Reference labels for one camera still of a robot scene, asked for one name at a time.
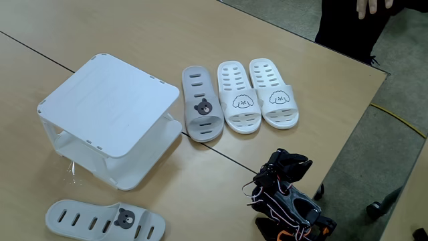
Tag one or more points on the white dog slipper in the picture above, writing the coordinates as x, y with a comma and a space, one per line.
239, 110
279, 107

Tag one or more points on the grey bear slipper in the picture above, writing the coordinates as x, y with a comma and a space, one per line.
83, 219
197, 90

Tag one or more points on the white two-shelf shoe rack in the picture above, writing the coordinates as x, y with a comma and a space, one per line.
110, 100

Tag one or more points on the person's hand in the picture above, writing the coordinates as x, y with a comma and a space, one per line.
362, 6

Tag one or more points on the black caster wheel with leg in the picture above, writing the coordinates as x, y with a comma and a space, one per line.
374, 210

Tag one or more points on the person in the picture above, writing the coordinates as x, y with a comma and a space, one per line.
344, 30

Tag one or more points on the black floor object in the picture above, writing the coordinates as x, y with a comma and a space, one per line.
420, 235

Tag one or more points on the clear tape piece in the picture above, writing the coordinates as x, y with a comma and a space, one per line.
72, 168

